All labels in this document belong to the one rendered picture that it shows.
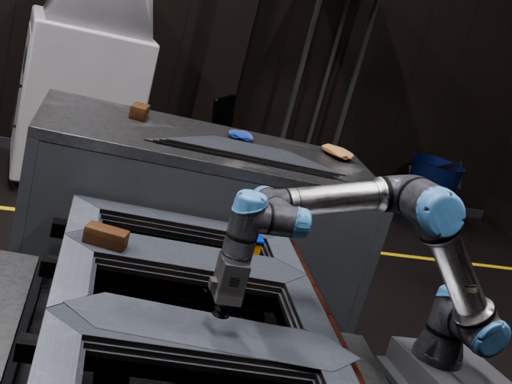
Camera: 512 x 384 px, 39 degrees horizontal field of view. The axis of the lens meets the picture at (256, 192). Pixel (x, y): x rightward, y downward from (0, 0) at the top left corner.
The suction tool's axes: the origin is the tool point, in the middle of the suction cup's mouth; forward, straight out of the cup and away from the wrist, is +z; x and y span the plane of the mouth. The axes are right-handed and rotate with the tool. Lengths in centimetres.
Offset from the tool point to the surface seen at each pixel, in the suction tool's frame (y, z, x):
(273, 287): -32.3, 6.2, 23.4
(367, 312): -195, 91, 144
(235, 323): -5.0, 4.6, 6.0
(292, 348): 4.3, 4.5, 18.7
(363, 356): -27, 23, 56
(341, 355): 5.0, 4.5, 31.7
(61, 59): -299, 2, -49
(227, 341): 4.4, 4.6, 2.1
